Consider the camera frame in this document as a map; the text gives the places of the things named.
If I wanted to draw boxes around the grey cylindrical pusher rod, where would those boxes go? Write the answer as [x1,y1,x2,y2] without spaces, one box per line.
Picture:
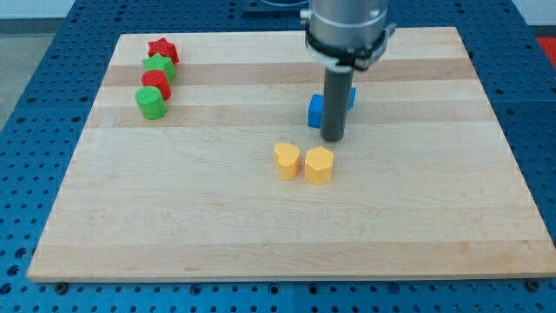
[320,69,354,142]

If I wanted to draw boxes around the blue triangle block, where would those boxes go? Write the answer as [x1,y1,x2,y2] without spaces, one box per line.
[308,87,357,129]

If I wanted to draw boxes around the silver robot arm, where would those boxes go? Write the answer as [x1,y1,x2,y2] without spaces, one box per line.
[300,0,396,142]

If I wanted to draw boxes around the yellow hexagon block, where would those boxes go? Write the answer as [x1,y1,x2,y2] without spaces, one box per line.
[304,146,334,185]

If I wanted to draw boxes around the yellow heart block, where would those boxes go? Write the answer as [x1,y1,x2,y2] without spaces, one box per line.
[273,143,301,181]

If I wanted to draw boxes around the wooden board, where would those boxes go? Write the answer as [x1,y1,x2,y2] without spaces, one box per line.
[27,27,555,283]

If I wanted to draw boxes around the red star block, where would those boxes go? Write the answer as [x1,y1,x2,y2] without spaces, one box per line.
[148,37,180,64]

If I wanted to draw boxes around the red cylinder block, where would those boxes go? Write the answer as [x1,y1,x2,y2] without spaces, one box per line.
[141,70,172,100]

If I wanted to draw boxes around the green star block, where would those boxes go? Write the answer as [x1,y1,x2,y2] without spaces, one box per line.
[142,53,176,83]

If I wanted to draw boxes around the green cylinder block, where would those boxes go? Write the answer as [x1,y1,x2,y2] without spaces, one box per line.
[135,86,167,120]

